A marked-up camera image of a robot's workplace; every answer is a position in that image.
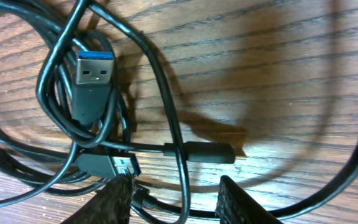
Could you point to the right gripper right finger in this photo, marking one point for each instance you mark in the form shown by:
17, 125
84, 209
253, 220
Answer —
235, 206

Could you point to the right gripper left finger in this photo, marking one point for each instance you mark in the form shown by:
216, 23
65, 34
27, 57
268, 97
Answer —
110, 205

